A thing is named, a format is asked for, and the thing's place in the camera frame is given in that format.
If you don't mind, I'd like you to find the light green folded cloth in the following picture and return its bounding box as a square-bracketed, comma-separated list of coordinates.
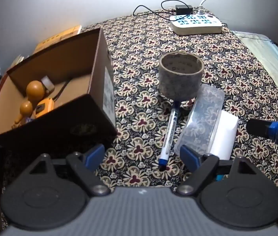
[234, 30, 278, 104]

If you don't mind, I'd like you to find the blue whiteboard marker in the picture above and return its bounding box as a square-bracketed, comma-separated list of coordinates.
[158, 101, 180, 169]

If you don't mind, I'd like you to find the clear plastic case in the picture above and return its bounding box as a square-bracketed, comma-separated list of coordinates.
[174, 84, 225, 156]

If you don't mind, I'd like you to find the orange tape measure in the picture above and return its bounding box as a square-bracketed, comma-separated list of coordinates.
[34, 98, 54, 118]

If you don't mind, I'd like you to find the small clear tape roll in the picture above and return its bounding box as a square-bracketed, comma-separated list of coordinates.
[41, 76, 55, 94]

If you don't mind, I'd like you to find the large printed tape roll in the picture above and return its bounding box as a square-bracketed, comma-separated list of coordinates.
[159, 51, 205, 102]

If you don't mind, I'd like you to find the yellow book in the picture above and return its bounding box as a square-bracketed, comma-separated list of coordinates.
[33, 25, 82, 54]

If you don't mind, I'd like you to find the brown gourd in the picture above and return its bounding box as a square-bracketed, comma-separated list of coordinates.
[12, 80, 46, 129]

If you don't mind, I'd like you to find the black power adapter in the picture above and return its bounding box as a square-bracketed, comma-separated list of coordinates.
[175, 4, 193, 16]

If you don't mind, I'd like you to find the floral patterned tablecloth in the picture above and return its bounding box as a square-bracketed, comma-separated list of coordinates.
[80, 8, 278, 210]

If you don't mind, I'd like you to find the white tube blue cap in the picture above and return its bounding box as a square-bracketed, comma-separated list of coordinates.
[209, 110, 238, 160]

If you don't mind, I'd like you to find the white power strip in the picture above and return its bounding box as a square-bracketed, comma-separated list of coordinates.
[170, 14, 222, 36]

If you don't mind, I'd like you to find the brown cardboard box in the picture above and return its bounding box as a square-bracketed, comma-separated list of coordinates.
[0, 28, 117, 152]

